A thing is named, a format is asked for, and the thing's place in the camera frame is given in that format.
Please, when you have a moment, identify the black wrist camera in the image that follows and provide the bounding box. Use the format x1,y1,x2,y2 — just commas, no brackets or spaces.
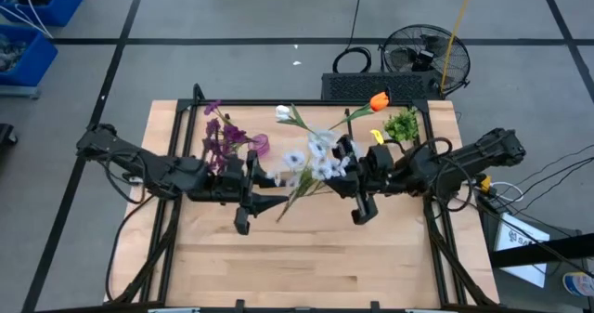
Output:
218,157,246,187
365,143,396,177

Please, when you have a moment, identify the small green potted plant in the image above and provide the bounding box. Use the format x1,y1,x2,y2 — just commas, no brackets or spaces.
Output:
382,106,421,143

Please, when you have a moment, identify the white artificial tulip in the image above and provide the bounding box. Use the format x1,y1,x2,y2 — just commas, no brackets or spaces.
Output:
274,102,321,140

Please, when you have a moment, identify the black coiled floor cable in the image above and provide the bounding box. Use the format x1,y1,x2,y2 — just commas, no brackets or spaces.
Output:
331,0,373,75

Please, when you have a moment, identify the orange artificial tulip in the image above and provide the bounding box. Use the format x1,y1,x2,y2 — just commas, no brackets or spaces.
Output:
324,90,391,136

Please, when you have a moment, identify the purple ribbed glass vase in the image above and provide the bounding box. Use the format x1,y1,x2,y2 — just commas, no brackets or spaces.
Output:
248,133,271,159

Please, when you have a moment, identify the white box with logo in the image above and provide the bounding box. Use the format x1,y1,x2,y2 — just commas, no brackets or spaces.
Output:
492,212,551,290

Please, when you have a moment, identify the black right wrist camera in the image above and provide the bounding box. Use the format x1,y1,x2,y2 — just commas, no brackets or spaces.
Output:
365,143,396,177

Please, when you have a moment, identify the black floor fan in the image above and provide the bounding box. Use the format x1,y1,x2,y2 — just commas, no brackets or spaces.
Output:
379,23,472,96

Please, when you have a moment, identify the white artificial flower bunch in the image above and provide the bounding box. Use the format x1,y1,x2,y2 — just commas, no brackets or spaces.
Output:
266,129,354,224

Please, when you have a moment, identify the black perforated metal case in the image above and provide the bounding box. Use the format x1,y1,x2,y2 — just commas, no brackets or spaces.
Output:
320,71,443,102

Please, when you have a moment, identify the round white blue container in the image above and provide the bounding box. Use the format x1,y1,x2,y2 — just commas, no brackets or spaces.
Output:
562,270,594,298

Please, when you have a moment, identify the white looped cable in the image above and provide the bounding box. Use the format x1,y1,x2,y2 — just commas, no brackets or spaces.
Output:
489,180,525,203

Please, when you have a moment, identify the purple artificial flower bunch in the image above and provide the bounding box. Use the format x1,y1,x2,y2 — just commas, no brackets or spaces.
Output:
201,99,254,175

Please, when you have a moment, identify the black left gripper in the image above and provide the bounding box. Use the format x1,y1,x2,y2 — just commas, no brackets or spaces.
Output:
203,150,291,236

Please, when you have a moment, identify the black bar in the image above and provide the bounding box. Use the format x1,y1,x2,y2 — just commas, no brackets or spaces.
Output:
489,231,594,268

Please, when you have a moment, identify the yellow hanging cable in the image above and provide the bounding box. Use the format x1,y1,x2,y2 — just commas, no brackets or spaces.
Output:
438,0,478,94

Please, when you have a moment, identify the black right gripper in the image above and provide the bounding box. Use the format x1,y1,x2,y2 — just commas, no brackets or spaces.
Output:
324,135,399,227

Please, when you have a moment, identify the black aluminium table frame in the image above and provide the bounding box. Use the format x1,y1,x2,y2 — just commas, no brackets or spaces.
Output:
104,83,500,313

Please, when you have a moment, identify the blue storage bin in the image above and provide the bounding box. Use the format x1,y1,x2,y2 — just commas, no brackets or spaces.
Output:
0,0,85,29
0,23,59,99

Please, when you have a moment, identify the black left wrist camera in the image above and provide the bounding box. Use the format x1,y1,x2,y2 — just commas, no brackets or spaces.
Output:
218,157,246,187

